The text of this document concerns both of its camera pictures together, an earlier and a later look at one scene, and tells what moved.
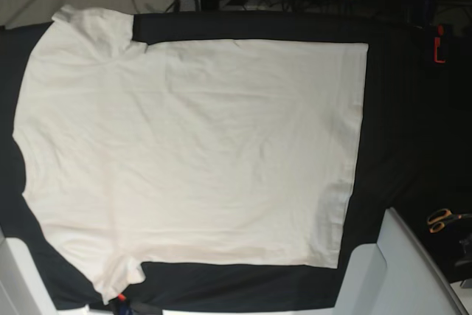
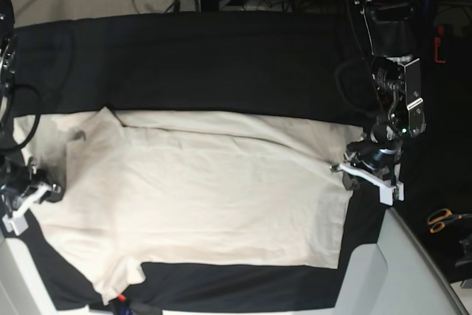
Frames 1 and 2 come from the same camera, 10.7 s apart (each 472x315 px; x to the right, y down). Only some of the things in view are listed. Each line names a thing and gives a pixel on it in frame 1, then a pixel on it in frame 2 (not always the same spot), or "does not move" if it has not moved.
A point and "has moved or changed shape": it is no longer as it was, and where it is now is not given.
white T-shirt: (228, 154) has moved or changed shape
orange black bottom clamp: (121, 306) does not move
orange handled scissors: (438, 218) does not move
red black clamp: (441, 43) does not move
